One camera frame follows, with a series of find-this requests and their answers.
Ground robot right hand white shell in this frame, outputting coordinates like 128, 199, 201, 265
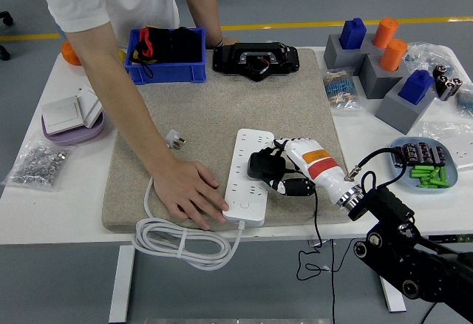
254, 137, 358, 201

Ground person's right hand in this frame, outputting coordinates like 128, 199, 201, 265
151, 159, 230, 232

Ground white power strip with cord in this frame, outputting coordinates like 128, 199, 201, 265
132, 128, 276, 270

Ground black plug with cord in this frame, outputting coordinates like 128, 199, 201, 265
246, 149, 324, 281

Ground black device housing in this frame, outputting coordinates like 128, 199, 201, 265
211, 41, 300, 82

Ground grey-brown mat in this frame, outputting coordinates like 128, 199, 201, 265
101, 47, 358, 233

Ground blue plastic bin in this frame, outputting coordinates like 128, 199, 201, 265
124, 27, 207, 85

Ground clear bag of resistors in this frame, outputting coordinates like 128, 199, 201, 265
321, 67, 364, 111

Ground light blue dish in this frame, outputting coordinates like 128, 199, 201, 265
389, 136, 459, 195

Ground grey socket block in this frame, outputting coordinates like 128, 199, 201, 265
323, 33, 381, 76
374, 81, 438, 135
358, 50, 407, 100

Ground pile of green cells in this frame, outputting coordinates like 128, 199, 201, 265
409, 164, 450, 189

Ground white table leg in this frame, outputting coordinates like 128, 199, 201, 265
380, 277, 407, 313
109, 245, 136, 324

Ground purple tray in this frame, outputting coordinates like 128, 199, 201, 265
40, 111, 105, 146

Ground blue square peg block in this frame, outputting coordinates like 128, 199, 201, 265
398, 69, 435, 106
338, 17, 367, 50

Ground orange cylinder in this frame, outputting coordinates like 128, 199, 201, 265
379, 38, 409, 72
372, 16, 399, 49

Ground clear bag of metal nuts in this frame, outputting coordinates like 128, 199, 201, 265
1, 137, 75, 192

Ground clear bag of small parts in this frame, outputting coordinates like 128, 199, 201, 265
404, 41, 457, 77

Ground black table control panel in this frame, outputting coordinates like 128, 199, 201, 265
430, 234, 473, 244

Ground orange fruit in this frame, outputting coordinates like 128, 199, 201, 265
60, 41, 82, 67

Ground black chair base wheels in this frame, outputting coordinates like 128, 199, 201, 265
0, 11, 14, 61

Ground black cloth with red strap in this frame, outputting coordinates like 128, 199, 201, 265
128, 25, 203, 79

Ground white wall switch panel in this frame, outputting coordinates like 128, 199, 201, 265
40, 97, 85, 136
76, 84, 103, 129

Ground straight black hanging cable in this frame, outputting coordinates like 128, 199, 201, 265
330, 238, 337, 324

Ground thin black curved cable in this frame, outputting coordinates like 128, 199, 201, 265
420, 301, 439, 324

